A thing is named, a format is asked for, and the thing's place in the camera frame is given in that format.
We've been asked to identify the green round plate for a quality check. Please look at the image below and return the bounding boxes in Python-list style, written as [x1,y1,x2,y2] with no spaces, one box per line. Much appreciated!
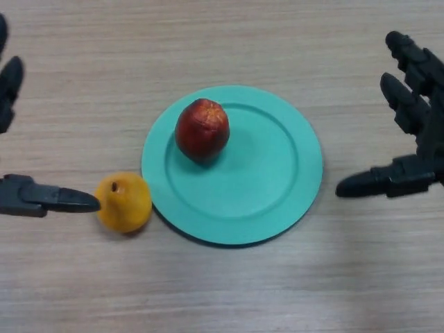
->
[141,85,324,248]

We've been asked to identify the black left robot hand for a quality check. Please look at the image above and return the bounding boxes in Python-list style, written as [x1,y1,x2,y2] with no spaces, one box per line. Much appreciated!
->
[0,13,101,219]

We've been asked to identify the red apple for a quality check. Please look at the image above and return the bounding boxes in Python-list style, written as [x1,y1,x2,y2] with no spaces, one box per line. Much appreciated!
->
[175,98,230,164]

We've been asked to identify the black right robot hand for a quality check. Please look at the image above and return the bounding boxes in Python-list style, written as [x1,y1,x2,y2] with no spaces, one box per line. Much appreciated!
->
[335,31,444,199]

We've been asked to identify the yellow pear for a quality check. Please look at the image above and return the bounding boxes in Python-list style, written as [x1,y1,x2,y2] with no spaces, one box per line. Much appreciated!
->
[94,171,153,234]

